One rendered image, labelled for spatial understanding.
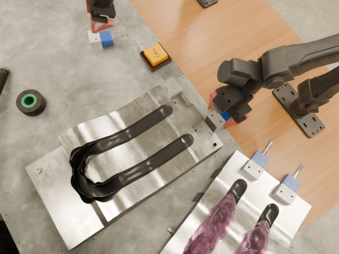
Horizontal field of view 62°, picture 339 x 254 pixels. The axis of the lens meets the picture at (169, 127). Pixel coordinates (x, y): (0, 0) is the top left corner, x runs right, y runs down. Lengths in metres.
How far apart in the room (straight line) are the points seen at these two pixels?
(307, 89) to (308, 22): 1.53
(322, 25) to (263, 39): 1.34
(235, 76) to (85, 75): 0.52
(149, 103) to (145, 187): 0.25
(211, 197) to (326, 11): 1.98
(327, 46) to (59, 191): 0.75
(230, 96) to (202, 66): 0.30
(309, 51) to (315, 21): 1.73
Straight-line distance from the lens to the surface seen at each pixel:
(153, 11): 1.13
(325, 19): 2.48
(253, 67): 0.74
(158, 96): 0.85
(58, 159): 0.86
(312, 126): 1.03
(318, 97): 0.88
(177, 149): 0.81
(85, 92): 0.98
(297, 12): 2.42
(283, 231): 0.88
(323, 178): 1.02
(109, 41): 1.02
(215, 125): 0.87
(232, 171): 0.85
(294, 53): 0.72
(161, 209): 0.86
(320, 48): 0.71
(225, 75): 0.72
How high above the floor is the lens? 1.66
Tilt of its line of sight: 72 degrees down
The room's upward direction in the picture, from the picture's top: 8 degrees clockwise
